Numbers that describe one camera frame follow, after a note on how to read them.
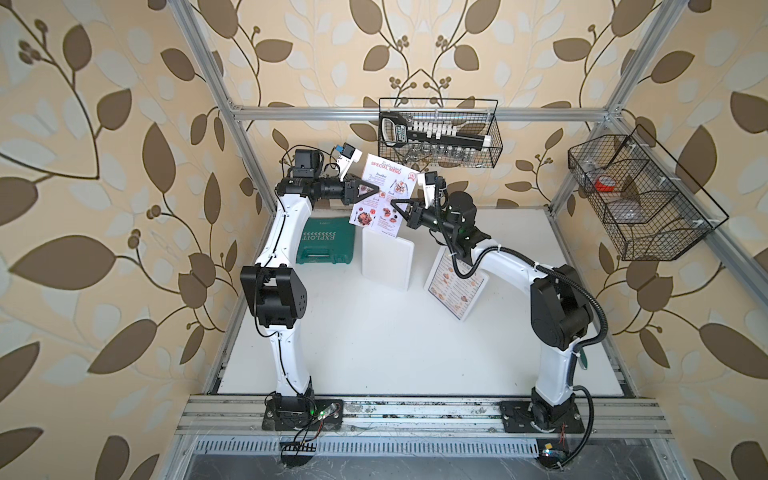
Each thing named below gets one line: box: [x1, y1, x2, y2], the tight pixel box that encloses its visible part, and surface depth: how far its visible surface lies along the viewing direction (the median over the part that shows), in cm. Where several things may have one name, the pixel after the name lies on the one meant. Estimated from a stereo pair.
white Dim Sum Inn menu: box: [424, 246, 489, 322], surface depth 88 cm
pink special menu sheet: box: [349, 153, 420, 238], surface depth 80 cm
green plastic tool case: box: [296, 216, 356, 264], surface depth 106 cm
